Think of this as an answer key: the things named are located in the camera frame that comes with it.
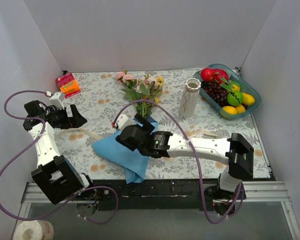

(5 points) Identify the teal plastic fruit basket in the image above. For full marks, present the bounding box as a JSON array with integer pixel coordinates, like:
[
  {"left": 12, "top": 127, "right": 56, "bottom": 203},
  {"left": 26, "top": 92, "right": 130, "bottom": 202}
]
[{"left": 192, "top": 63, "right": 262, "bottom": 120}]

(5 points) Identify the red apple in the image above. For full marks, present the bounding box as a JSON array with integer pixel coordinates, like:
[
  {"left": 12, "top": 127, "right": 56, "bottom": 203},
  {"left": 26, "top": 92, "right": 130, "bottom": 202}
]
[{"left": 200, "top": 68, "right": 215, "bottom": 82}]

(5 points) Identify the yellow lemon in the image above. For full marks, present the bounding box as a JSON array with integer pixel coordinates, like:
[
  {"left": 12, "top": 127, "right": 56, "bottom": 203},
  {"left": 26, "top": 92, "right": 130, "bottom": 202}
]
[
  {"left": 234, "top": 104, "right": 246, "bottom": 114},
  {"left": 230, "top": 84, "right": 241, "bottom": 92},
  {"left": 222, "top": 105, "right": 238, "bottom": 115},
  {"left": 242, "top": 92, "right": 255, "bottom": 106}
]

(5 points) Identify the aluminium rail frame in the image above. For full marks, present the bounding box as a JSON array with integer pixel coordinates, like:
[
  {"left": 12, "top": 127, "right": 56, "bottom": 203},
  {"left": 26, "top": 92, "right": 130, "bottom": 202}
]
[{"left": 21, "top": 181, "right": 291, "bottom": 203}]

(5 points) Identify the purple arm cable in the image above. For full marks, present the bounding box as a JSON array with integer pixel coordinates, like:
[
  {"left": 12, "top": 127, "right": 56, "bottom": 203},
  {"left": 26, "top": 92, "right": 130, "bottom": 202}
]
[
  {"left": 111, "top": 99, "right": 246, "bottom": 225},
  {"left": 0, "top": 89, "right": 119, "bottom": 225}
]

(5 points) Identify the white ribbed ceramic vase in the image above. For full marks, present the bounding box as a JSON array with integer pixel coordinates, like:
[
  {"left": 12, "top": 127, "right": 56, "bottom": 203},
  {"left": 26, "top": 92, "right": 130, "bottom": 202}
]
[{"left": 179, "top": 78, "right": 201, "bottom": 118}]

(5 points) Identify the blue wrapping paper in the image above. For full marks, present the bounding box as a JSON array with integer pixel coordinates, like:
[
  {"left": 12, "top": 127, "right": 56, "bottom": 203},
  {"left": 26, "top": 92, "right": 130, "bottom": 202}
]
[{"left": 92, "top": 130, "right": 150, "bottom": 184}]

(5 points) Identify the white tape roll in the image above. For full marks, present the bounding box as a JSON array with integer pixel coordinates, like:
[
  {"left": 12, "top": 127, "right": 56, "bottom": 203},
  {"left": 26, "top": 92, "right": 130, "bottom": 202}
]
[{"left": 12, "top": 220, "right": 54, "bottom": 240}]

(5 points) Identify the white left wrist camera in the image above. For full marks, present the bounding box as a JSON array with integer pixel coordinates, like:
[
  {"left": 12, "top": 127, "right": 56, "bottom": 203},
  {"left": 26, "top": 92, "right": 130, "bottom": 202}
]
[{"left": 49, "top": 91, "right": 66, "bottom": 110}]

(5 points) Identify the yellow lemon back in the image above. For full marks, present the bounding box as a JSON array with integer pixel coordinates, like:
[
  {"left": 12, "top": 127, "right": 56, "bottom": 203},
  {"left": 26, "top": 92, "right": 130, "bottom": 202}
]
[{"left": 230, "top": 84, "right": 241, "bottom": 92}]

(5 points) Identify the artificial flower bouquet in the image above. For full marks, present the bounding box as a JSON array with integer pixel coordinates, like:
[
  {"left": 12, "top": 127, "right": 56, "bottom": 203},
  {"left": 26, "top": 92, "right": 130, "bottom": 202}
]
[{"left": 114, "top": 70, "right": 165, "bottom": 104}]

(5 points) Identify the yellow lemon front right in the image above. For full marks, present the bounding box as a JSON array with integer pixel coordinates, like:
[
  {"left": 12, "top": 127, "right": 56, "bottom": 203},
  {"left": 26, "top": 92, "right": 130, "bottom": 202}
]
[{"left": 234, "top": 104, "right": 246, "bottom": 114}]

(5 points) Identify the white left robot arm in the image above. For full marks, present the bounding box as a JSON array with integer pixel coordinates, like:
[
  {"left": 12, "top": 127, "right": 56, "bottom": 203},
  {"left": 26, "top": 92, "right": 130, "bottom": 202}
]
[{"left": 23, "top": 100, "right": 97, "bottom": 205}]

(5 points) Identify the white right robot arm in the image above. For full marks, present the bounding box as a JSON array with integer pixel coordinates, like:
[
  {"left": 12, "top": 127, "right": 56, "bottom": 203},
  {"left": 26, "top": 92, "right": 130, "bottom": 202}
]
[{"left": 112, "top": 114, "right": 254, "bottom": 199}]

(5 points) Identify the pink dragon fruit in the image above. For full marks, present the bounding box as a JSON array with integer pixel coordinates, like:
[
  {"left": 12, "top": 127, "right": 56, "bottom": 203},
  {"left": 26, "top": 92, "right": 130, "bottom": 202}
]
[{"left": 212, "top": 68, "right": 229, "bottom": 85}]

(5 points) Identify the dark purple grape bunch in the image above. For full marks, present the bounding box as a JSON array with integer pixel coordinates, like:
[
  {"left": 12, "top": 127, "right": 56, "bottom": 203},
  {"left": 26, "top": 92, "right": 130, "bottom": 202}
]
[{"left": 201, "top": 81, "right": 229, "bottom": 108}]

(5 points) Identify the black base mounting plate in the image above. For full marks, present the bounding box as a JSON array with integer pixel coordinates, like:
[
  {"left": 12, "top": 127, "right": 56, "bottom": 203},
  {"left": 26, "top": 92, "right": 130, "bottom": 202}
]
[{"left": 67, "top": 178, "right": 247, "bottom": 213}]

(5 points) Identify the cream ribbon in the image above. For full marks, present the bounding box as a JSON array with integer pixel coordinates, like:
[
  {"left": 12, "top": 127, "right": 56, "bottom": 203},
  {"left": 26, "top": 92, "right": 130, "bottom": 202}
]
[{"left": 55, "top": 128, "right": 217, "bottom": 141}]

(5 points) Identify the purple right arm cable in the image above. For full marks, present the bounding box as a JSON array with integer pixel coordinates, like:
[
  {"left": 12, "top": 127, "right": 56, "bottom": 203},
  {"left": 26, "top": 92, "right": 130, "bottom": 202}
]
[{"left": 111, "top": 99, "right": 246, "bottom": 225}]

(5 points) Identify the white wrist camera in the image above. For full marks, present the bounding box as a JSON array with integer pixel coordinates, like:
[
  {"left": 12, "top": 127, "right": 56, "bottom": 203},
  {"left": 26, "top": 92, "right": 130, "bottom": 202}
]
[
  {"left": 114, "top": 114, "right": 136, "bottom": 131},
  {"left": 49, "top": 91, "right": 66, "bottom": 110}
]

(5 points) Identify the yellow lemon front left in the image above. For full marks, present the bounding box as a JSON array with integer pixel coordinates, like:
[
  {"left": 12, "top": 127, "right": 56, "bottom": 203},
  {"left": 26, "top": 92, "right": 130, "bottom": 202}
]
[{"left": 222, "top": 105, "right": 238, "bottom": 115}]

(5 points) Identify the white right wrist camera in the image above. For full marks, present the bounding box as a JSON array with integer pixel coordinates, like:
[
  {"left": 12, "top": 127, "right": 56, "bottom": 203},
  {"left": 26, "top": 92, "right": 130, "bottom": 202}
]
[{"left": 114, "top": 114, "right": 136, "bottom": 131}]

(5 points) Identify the orange pink snack box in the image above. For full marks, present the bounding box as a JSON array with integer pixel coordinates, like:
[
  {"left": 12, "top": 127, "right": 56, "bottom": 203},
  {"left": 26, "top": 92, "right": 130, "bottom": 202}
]
[{"left": 55, "top": 72, "right": 81, "bottom": 99}]

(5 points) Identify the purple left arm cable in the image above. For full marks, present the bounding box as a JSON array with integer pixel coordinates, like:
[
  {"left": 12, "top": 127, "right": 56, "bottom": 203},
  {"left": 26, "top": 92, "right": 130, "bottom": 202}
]
[{"left": 0, "top": 89, "right": 119, "bottom": 225}]

